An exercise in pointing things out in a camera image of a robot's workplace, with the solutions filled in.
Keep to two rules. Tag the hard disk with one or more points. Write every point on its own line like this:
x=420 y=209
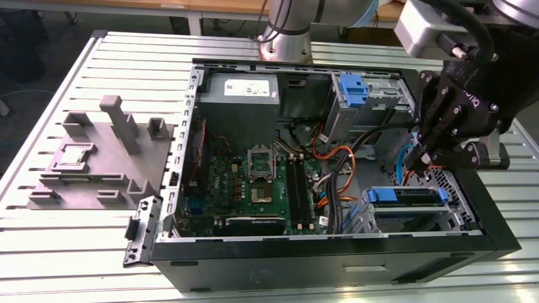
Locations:
x=380 y=195

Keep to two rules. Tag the silver CPU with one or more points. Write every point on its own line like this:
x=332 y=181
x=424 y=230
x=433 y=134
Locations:
x=73 y=156

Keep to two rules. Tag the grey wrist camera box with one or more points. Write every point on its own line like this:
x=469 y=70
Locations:
x=420 y=28

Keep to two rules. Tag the silver optical drive cage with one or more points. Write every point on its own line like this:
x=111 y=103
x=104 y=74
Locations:
x=379 y=94

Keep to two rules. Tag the black graphics card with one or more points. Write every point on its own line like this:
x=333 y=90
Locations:
x=252 y=222

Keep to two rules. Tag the small wooden top desk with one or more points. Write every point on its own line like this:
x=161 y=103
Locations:
x=387 y=19

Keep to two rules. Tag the CPU socket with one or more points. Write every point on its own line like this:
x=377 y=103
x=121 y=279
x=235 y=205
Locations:
x=261 y=195

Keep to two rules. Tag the grey power supply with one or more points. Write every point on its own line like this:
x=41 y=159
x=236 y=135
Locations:
x=235 y=120

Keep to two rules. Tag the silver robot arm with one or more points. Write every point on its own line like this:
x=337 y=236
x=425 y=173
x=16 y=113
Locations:
x=289 y=41

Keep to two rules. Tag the green RAM stick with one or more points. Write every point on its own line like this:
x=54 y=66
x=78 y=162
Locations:
x=80 y=180

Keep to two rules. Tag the long wooden top desk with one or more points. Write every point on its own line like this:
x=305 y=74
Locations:
x=125 y=3

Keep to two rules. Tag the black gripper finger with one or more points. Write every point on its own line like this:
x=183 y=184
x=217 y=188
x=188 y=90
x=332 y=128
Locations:
x=437 y=120
x=471 y=158

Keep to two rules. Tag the grey parts rack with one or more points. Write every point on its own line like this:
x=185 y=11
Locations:
x=109 y=176

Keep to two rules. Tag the metal case latch bracket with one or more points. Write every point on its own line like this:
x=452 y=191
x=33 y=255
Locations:
x=147 y=227

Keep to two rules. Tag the blue drive bay latch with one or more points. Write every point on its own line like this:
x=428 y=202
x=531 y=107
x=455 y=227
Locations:
x=353 y=90

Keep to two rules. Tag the silver disk bay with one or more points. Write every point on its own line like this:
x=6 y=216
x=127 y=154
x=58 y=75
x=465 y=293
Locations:
x=408 y=209

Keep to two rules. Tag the black RAM slot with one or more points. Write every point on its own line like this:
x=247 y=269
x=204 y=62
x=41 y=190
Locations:
x=293 y=189
x=304 y=189

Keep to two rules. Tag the green motherboard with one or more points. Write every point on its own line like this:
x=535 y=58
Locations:
x=227 y=189

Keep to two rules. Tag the black PC case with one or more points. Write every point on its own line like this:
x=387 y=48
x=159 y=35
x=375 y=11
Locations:
x=295 y=268

